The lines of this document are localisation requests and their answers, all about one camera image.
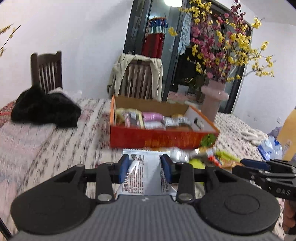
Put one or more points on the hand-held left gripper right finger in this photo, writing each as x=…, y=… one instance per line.
x=166, y=169

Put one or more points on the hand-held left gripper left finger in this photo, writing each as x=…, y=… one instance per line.
x=123, y=169

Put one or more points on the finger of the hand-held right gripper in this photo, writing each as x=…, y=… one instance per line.
x=245, y=172
x=254, y=163

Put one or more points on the white red-print snack packet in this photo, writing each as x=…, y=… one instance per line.
x=141, y=176

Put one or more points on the orange cardboard box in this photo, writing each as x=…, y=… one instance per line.
x=150, y=139

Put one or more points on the pile of snack packets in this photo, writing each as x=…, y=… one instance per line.
x=178, y=121

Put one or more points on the purple snack packet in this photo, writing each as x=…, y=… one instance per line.
x=151, y=115

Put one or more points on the person's right hand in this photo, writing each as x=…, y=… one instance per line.
x=290, y=215

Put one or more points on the blue plastic bag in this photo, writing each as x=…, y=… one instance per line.
x=270, y=147

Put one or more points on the white gloves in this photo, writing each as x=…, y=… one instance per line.
x=254, y=136

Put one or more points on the yellow thermos jug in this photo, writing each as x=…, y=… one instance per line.
x=289, y=129

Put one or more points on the pink vase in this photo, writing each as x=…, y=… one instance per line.
x=211, y=102

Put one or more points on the brown slatted wooden chair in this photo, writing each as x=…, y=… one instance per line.
x=138, y=78

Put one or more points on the chair with beige jacket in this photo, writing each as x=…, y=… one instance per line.
x=118, y=74

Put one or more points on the black fleece garment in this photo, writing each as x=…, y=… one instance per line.
x=46, y=109

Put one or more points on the yellow and pink blossom branches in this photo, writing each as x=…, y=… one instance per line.
x=212, y=55

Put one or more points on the red hanging garment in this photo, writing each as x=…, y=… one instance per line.
x=152, y=46

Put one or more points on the red zigzag patterned cloth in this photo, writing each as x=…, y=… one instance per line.
x=5, y=113

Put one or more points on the dark wooden chair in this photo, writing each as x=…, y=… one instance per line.
x=46, y=58

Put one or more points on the pale hanging laundry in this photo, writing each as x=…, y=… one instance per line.
x=183, y=34

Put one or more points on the thin yellow blossom branches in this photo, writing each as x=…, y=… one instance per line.
x=10, y=34

